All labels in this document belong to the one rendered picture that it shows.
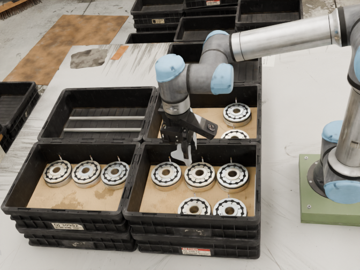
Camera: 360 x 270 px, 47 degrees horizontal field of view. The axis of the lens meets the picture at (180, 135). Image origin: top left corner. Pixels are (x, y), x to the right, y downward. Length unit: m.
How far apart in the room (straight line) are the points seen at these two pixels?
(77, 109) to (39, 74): 1.94
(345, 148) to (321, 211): 0.32
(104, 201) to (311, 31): 0.83
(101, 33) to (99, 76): 1.85
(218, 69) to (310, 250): 0.67
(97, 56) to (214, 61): 1.35
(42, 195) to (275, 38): 0.94
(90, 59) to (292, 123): 1.14
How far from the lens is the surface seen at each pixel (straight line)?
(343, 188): 1.22
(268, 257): 1.38
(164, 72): 1.02
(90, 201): 1.44
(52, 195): 1.51
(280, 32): 1.09
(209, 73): 1.02
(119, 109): 1.73
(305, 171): 1.51
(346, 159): 1.18
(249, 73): 1.80
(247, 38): 1.10
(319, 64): 2.07
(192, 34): 2.97
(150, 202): 1.37
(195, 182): 1.35
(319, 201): 1.43
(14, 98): 2.87
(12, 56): 4.14
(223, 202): 1.29
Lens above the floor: 1.91
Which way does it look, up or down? 44 degrees down
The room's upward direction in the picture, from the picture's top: 12 degrees counter-clockwise
